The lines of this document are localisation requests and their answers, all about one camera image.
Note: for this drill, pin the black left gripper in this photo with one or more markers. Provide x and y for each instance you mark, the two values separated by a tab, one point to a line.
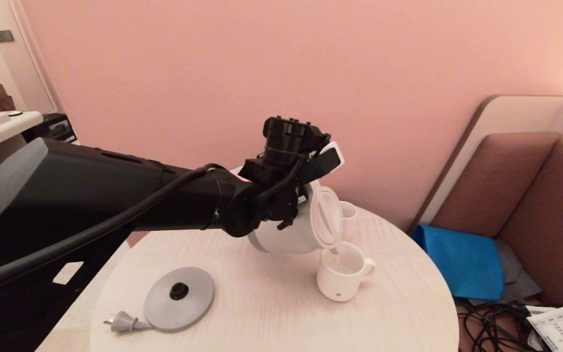
286	142

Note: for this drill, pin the white electric kettle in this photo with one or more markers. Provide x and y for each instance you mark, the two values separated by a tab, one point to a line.
291	239

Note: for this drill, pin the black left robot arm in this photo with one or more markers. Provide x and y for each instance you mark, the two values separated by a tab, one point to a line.
66	195

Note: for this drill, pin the small white cup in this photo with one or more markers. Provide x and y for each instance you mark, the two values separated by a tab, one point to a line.
351	215

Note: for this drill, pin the grey round kettle base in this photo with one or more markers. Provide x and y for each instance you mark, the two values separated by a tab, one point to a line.
196	303

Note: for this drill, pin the blue cloth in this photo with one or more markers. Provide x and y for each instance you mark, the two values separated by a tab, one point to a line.
462	264

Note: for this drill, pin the black box appliance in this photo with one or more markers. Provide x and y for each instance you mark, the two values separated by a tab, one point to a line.
54	127

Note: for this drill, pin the grey power plug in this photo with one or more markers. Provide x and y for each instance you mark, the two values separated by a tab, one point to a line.
122	322

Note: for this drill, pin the grey felt mat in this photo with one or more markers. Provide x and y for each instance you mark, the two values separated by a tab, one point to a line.
511	269

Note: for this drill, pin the brown upholstered sofa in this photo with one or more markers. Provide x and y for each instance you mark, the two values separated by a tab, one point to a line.
545	210

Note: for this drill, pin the printed paper sheet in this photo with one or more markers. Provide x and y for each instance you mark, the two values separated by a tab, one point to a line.
555	330

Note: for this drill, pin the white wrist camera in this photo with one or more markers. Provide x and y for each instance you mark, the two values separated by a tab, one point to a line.
340	156

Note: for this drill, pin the grey wall switch plate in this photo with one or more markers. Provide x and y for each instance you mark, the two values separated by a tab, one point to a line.
3	35

